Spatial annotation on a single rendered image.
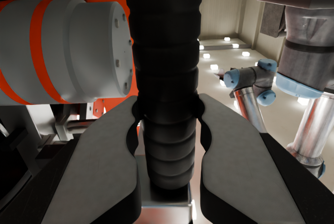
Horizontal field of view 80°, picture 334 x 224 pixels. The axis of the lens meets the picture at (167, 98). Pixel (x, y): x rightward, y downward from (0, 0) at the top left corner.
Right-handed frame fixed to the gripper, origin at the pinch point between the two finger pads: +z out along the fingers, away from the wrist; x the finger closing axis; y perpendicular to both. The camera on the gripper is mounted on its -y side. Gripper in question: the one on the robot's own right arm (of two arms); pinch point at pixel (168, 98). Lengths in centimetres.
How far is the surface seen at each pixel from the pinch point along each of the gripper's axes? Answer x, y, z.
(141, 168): -2.4, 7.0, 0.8
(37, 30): -13.7, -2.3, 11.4
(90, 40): -8.3, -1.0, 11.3
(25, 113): -21.7, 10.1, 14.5
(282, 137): 464, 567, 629
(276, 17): 352, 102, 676
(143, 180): -2.2, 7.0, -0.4
